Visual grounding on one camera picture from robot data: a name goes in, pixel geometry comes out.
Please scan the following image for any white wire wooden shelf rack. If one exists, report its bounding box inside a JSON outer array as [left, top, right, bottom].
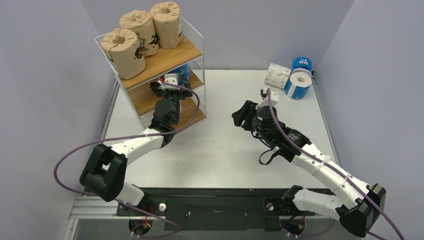
[[100, 17, 207, 139]]

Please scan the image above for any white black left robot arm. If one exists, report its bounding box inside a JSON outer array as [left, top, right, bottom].
[[79, 80, 196, 215]]

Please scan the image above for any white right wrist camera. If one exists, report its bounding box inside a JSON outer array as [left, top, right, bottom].
[[255, 87, 279, 110]]

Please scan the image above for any blue white roll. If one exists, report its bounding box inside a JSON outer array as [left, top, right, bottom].
[[284, 71, 313, 100]]

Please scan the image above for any brown roll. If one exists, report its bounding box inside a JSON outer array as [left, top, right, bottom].
[[119, 9, 159, 57], [149, 1, 183, 49], [100, 28, 146, 80]]

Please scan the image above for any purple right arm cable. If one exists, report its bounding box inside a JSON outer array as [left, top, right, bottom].
[[266, 88, 406, 240]]

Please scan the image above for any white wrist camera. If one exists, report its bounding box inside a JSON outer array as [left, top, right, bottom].
[[157, 73, 180, 90], [255, 87, 279, 110]]

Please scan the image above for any blue toilet roll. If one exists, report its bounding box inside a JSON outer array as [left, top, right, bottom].
[[169, 64, 190, 86]]

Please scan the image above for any blue cartoon-face roll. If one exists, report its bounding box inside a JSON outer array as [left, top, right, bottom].
[[290, 56, 313, 77]]

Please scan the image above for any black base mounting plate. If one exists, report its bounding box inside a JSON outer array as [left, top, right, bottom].
[[115, 187, 350, 233]]

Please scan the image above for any white floral tissue pack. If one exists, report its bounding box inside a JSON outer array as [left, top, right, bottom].
[[264, 63, 291, 89]]

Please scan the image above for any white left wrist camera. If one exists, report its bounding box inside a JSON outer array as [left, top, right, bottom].
[[157, 73, 180, 90]]

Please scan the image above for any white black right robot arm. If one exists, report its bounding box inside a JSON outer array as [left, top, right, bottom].
[[231, 100, 387, 238]]

